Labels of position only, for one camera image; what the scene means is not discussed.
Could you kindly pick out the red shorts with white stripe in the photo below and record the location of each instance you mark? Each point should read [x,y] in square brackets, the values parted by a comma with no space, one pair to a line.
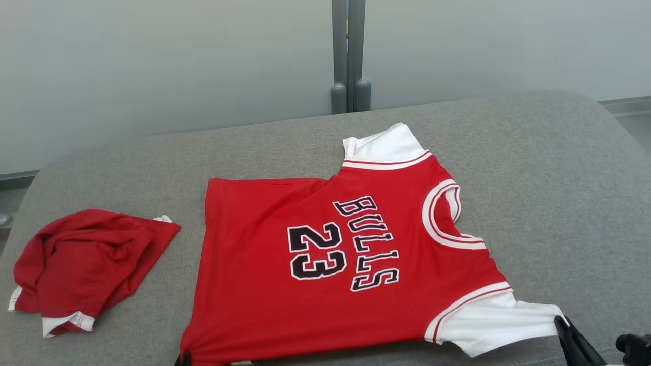
[86,254]

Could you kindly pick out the grey round metal knob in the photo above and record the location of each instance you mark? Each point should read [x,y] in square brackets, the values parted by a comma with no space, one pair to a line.
[4,219]

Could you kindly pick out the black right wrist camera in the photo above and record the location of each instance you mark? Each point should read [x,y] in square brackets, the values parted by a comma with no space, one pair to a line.
[635,348]

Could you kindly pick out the red Bulls basketball jersey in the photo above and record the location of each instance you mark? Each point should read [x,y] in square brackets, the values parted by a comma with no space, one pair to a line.
[330,305]

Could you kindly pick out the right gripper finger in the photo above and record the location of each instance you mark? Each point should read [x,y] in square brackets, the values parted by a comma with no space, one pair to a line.
[577,348]

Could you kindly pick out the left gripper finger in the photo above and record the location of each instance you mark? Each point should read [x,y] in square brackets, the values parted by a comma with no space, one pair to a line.
[183,360]

